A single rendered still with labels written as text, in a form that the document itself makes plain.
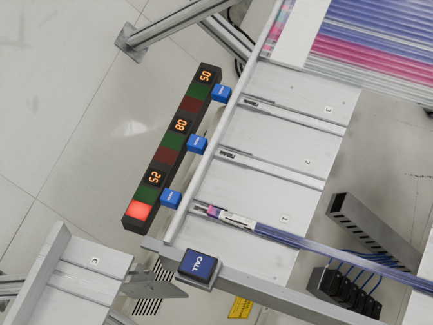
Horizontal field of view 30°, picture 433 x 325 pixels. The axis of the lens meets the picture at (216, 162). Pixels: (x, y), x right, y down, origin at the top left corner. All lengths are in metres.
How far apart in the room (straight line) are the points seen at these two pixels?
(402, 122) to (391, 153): 0.08
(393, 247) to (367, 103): 0.32
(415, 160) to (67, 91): 0.86
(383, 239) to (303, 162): 0.41
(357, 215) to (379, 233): 0.07
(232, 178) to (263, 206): 0.07
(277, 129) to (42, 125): 0.79
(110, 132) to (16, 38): 0.33
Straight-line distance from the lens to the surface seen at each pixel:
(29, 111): 2.00
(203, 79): 1.45
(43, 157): 2.00
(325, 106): 1.40
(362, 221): 1.66
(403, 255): 1.74
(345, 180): 1.70
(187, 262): 1.22
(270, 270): 1.26
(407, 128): 1.88
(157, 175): 1.36
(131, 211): 1.33
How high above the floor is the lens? 1.79
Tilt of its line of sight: 52 degrees down
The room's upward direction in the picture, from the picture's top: 76 degrees clockwise
